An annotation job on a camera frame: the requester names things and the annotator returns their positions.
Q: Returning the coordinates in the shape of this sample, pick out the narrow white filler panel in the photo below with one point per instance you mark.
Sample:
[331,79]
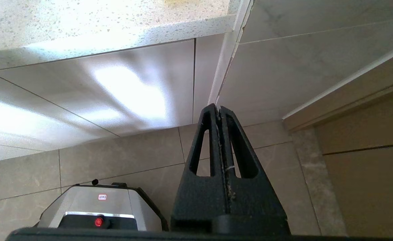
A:
[204,77]

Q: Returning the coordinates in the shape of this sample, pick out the glossy white cabinet door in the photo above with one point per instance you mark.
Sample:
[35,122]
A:
[66,97]

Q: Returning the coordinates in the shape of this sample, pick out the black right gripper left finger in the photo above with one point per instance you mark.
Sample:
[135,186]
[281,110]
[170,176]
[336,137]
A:
[199,197]

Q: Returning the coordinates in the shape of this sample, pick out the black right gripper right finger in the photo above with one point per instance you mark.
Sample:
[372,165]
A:
[253,197]

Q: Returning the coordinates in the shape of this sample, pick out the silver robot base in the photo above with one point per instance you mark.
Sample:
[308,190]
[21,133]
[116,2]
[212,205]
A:
[92,204]

